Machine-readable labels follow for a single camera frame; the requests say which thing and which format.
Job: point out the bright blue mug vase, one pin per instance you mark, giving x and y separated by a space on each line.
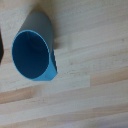
31 55

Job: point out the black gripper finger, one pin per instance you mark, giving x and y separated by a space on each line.
1 45

